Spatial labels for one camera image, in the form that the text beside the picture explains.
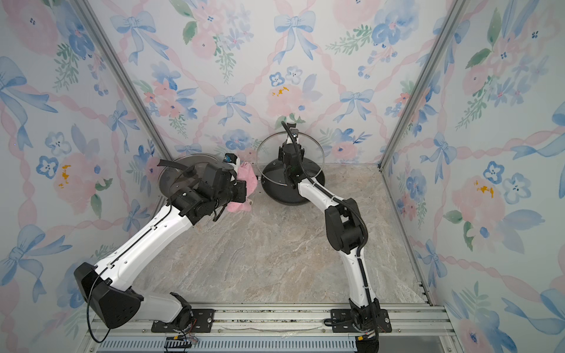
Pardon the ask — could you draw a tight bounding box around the black corrugated cable hose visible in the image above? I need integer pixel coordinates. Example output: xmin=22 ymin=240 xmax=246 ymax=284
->
xmin=281 ymin=121 xmax=380 ymax=345

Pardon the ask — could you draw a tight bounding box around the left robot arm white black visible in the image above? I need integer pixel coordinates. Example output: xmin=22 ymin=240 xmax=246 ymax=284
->
xmin=74 ymin=154 xmax=247 ymax=331

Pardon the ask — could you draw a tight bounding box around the aluminium frame post left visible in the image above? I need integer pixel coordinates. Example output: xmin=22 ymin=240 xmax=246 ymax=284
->
xmin=70 ymin=0 xmax=173 ymax=160

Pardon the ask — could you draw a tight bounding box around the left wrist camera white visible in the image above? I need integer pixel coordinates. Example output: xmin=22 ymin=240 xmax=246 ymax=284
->
xmin=223 ymin=153 xmax=241 ymax=174

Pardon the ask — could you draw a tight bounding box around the steel pan beige handle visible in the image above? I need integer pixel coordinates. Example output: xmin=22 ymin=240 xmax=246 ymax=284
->
xmin=158 ymin=154 xmax=247 ymax=207

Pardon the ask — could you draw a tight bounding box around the pink cloth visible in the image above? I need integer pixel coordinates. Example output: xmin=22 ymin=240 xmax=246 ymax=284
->
xmin=227 ymin=162 xmax=258 ymax=213

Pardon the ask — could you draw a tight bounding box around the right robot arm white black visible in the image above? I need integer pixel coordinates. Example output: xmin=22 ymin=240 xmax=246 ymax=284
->
xmin=279 ymin=138 xmax=380 ymax=331

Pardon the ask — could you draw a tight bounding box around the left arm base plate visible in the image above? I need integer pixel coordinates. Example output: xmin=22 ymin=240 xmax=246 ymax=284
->
xmin=151 ymin=308 xmax=216 ymax=334

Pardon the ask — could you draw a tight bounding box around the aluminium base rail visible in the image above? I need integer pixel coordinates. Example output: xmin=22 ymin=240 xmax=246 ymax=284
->
xmin=78 ymin=303 xmax=463 ymax=352

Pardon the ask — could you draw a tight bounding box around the glass lid on steel pan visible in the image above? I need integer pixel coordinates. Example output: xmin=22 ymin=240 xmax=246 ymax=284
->
xmin=157 ymin=154 xmax=219 ymax=199

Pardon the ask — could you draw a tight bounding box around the glass pot lid black handle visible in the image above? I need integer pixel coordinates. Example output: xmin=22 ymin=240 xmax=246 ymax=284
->
xmin=255 ymin=130 xmax=325 ymax=188

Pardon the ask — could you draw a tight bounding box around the aluminium frame post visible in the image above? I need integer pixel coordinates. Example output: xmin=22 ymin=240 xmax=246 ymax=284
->
xmin=70 ymin=0 xmax=173 ymax=160
xmin=378 ymin=0 xmax=468 ymax=173

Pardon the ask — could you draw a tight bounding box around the aluminium frame post right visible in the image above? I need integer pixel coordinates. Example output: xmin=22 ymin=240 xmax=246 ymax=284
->
xmin=378 ymin=0 xmax=468 ymax=173

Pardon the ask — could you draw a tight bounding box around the black frying pan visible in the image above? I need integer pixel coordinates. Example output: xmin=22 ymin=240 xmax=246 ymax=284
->
xmin=261 ymin=158 xmax=326 ymax=206

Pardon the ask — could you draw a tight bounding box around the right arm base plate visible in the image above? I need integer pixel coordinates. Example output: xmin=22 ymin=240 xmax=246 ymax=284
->
xmin=324 ymin=309 xmax=393 ymax=334

